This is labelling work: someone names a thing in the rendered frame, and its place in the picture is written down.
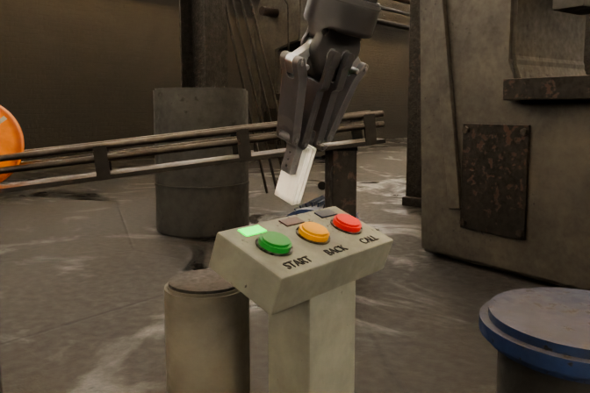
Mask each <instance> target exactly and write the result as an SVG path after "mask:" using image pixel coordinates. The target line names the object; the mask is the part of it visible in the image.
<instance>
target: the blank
mask: <svg viewBox="0 0 590 393"><path fill-rule="evenodd" d="M24 148H25V142H24V135H23V133H22V130H21V127H20V125H19V123H18V121H17V120H16V119H15V118H14V117H13V115H12V114H11V113H10V112H9V111H7V110H6V109H5V108H4V107H3V106H2V105H0V154H13V153H21V152H24ZM20 162H21V160H16V161H2V162H0V167H6V166H13V165H19V163H20ZM11 174H12V173H9V174H1V175H0V182H2V181H4V180H5V179H7V178H8V177H9V176H10V175H11Z"/></svg>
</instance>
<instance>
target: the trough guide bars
mask: <svg viewBox="0 0 590 393"><path fill-rule="evenodd" d="M383 116H384V112H383V111H358V112H350V113H344V115H343V118H342V121H350V123H345V124H339V127H338V129H337V131H336V132H350V131H351V135H352V139H362V138H363V130H364V136H365V141H366V146H370V145H377V144H378V143H377V132H376V128H379V127H384V126H385V122H384V121H378V122H376V121H375V118H379V117H383ZM362 119H363V121H362ZM342 121H341V122H342ZM276 129H277V121H273V122H265V123H257V124H250V125H235V126H227V127H220V128H212V129H204V130H196V131H188V132H173V133H166V134H158V135H150V136H143V137H135V138H127V139H113V140H105V141H97V142H90V143H82V144H74V145H66V146H51V147H43V148H36V149H28V150H24V152H21V153H13V154H0V162H2V161H16V160H23V159H31V158H39V157H46V156H54V155H61V154H75V153H83V152H90V151H93V154H80V155H73V156H66V157H58V158H51V159H43V160H36V161H21V162H20V163H19V165H13V166H6V167H0V175H1V174H9V173H16V172H23V171H30V170H37V169H44V168H58V167H66V166H73V165H80V164H87V163H94V162H95V167H96V172H97V180H98V181H103V180H109V179H111V174H110V170H112V164H111V161H115V160H122V159H129V158H137V157H144V156H151V155H158V154H172V153H179V152H186V151H193V150H201V149H208V148H215V147H223V146H232V150H233V154H238V155H239V158H240V162H244V161H252V158H251V150H250V143H257V142H265V141H272V140H280V138H279V137H278V136H277V135H276V132H265V133H257V134H248V133H249V132H260V131H268V130H276ZM224 135H231V137H227V138H219V139H206V140H198V141H191V142H184V143H176V144H168V145H160V146H147V147H139V148H132V149H125V150H117V151H109V149H113V148H121V147H128V146H142V145H150V144H157V143H164V142H172V141H179V140H187V139H202V138H209V137H217V136H224Z"/></svg>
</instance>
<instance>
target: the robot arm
mask: <svg viewBox="0 0 590 393"><path fill-rule="evenodd" d="M379 6H380V4H378V3H377V0H307V3H306V8H305V12H304V19H305V20H306V21H307V22H308V28H307V30H306V33H305V35H304V36H303V38H302V40H301V42H300V47H299V48H297V49H296V50H294V51H293V52H288V51H285V50H284V51H283V52H282V53H281V54H280V63H281V69H282V81H281V89H280V98H279V107H278V116H277V132H276V135H277V136H278V137H279V138H280V139H283V140H285V141H286V143H287V147H286V149H285V153H284V158H283V161H282V165H281V172H280V176H279V178H278V182H277V187H276V191H275V195H276V196H278V197H280V198H281V199H283V200H285V202H287V203H288V204H291V205H294V204H300V202H301V198H302V196H303V193H304V189H305V186H306V182H307V178H308V176H309V173H310V169H311V168H312V165H313V160H314V156H315V154H316V151H317V148H318V149H320V150H321V151H325V150H326V149H327V145H325V144H323V142H324V141H326V142H330V141H332V139H333V138H334V135H335V133H336V131H337V129H338V127H339V124H340V123H341V121H342V118H343V115H344V113H345V111H346V110H347V108H348V106H349V102H350V100H351V98H352V97H353V94H354V92H355V90H356V87H357V85H358V83H359V82H360V81H361V79H362V78H363V76H364V75H365V73H366V72H367V70H368V64H366V63H363V62H361V61H360V59H359V57H358V55H359V54H360V49H361V47H360V45H361V39H368V38H370V37H371V36H372V34H373V32H374V29H375V26H376V23H377V21H378V15H379V12H380V10H381V8H380V7H379Z"/></svg>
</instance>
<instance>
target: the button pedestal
mask: <svg viewBox="0 0 590 393"><path fill-rule="evenodd" d="M327 209H330V210H331V211H334V212H336V213H337V215H338V214H348V213H347V212H345V211H343V210H341V209H339V208H337V207H336V206H332V207H328V208H324V209H320V210H316V211H324V210H327ZM316 211H309V212H305V213H300V214H297V215H292V216H289V217H284V218H277V219H273V220H269V221H265V222H261V223H257V224H253V225H246V226H242V227H238V228H234V229H230V230H225V231H222V232H218V233H217V235H216V239H215V242H214V246H213V250H212V256H211V259H210V263H209V267H210V268H211V269H212V270H213V271H214V272H216V273H217V274H218V275H220V276H221V277H222V278H224V279H225V280H226V281H228V282H229V283H230V284H232V285H233V286H234V287H235V288H236V289H238V290H239V291H240V292H241V293H242V294H244V295H245V296H246V297H248V298H249V299H250V300H252V301H253V302H254V303H255V304H257V305H258V306H260V307H261V308H262V309H263V310H265V311H266V312H268V313H269V393H354V381H355V308H356V280H358V279H360V278H363V277H365V276H367V275H370V274H373V273H375V272H377V271H379V270H381V269H383V268H384V265H385V262H386V259H387V256H388V254H389V252H390V249H391V246H392V243H393V239H391V238H389V237H388V236H386V235H384V234H383V233H381V232H379V231H378V230H376V229H374V228H372V227H371V226H369V225H366V224H365V223H364V222H362V221H360V220H359V219H358V220H359V221H360V223H361V224H362V227H361V230H360V231H359V232H348V231H344V230H343V229H341V228H339V227H337V226H336V225H335V224H334V223H333V219H334V216H331V217H327V218H321V217H319V216H317V215H316V214H314V213H315V212H316ZM348 215H349V214H348ZM292 217H298V218H300V219H302V220H303V221H305V222H314V223H317V224H320V225H323V226H325V227H326V228H327V230H328V231H329V237H328V240H327V241H325V242H316V241H312V240H309V239H306V238H305V237H303V236H302V235H301V234H300V233H299V226H300V225H301V224H298V225H292V226H288V227H287V226H285V225H283V224H282V223H280V222H279V220H281V219H286V218H292ZM254 225H259V226H261V227H262V228H263V229H265V230H266V231H267V232H280V233H282V234H283V235H285V236H286V237H288V238H289V239H290V241H291V243H292V246H291V251H290V252H289V253H286V254H276V253H272V252H270V251H268V250H266V249H264V248H262V247H261V246H260V245H259V243H258V240H259V236H260V233H259V234H256V235H252V236H248V237H246V236H244V235H243V234H242V233H240V232H238V230H239V229H242V228H247V227H250V226H254Z"/></svg>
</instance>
